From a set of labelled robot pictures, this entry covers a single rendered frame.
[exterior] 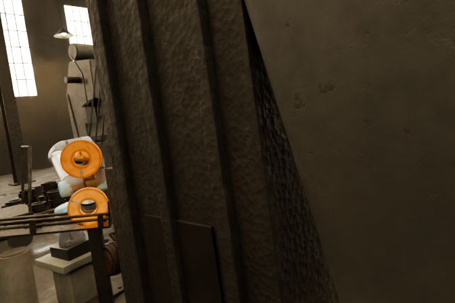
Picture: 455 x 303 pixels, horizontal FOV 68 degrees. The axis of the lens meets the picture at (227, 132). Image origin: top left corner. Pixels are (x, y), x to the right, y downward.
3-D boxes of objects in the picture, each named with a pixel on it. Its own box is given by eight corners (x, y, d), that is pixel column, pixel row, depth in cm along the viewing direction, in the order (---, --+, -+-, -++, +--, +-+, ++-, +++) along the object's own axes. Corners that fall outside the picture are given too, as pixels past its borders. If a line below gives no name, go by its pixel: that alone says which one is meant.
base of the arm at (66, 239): (53, 246, 201) (49, 230, 200) (74, 235, 214) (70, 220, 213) (70, 247, 194) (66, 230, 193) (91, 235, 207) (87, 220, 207)
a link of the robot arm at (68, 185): (40, 141, 184) (59, 183, 148) (62, 137, 190) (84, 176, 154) (45, 159, 189) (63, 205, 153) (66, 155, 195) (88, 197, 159)
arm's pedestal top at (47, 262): (35, 266, 201) (34, 259, 200) (84, 244, 227) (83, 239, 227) (63, 274, 182) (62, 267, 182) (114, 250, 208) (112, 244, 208)
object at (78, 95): (68, 184, 695) (44, 47, 679) (118, 171, 792) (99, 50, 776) (107, 186, 608) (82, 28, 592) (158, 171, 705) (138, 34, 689)
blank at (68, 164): (100, 138, 136) (101, 138, 139) (58, 140, 132) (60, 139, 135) (101, 177, 137) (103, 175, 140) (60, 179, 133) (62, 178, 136)
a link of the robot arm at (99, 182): (87, 196, 162) (80, 174, 163) (110, 189, 168) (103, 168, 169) (89, 193, 155) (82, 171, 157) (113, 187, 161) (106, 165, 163)
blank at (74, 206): (97, 232, 137) (97, 229, 140) (115, 197, 139) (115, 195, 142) (59, 218, 132) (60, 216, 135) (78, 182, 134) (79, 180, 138)
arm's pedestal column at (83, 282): (32, 310, 201) (25, 268, 200) (92, 278, 234) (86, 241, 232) (68, 327, 178) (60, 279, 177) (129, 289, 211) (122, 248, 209)
